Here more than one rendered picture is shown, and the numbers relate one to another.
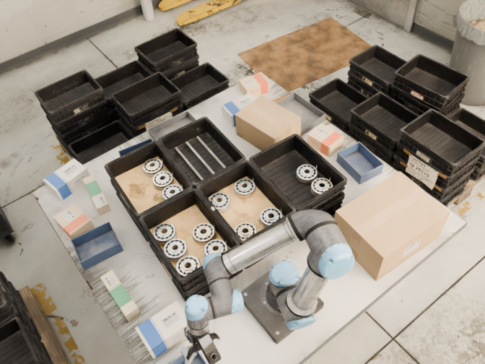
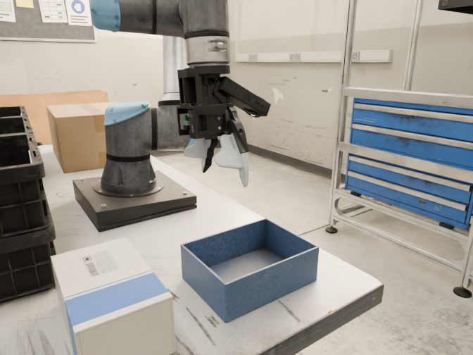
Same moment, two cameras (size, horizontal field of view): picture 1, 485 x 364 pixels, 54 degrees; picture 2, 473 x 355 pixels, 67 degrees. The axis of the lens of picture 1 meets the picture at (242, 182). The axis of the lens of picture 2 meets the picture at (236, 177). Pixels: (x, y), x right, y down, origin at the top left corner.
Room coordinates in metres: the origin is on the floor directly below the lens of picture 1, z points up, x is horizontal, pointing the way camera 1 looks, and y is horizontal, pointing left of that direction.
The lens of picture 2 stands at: (0.66, 0.83, 1.08)
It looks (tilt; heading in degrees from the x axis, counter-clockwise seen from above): 18 degrees down; 268
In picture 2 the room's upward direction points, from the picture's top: straight up
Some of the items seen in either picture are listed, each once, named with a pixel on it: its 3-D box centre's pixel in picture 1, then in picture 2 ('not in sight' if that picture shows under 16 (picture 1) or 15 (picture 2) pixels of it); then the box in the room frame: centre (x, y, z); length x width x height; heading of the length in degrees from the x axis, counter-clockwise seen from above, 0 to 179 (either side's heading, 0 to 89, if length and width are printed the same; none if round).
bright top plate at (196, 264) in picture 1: (188, 266); not in sight; (1.06, 0.27, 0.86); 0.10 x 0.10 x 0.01
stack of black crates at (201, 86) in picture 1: (199, 99); not in sight; (2.83, 0.26, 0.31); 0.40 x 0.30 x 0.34; 123
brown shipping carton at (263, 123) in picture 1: (268, 126); not in sight; (1.96, -0.18, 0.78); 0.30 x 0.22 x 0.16; 41
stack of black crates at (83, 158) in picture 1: (107, 154); not in sight; (2.39, 0.94, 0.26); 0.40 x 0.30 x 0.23; 123
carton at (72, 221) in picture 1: (73, 222); not in sight; (1.44, 0.86, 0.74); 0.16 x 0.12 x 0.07; 42
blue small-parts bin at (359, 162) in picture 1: (359, 162); not in sight; (1.66, -0.63, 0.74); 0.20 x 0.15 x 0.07; 25
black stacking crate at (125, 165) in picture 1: (150, 183); not in sight; (1.54, 0.46, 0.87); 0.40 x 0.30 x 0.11; 30
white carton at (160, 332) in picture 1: (164, 329); (109, 301); (0.84, 0.38, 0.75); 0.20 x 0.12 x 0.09; 122
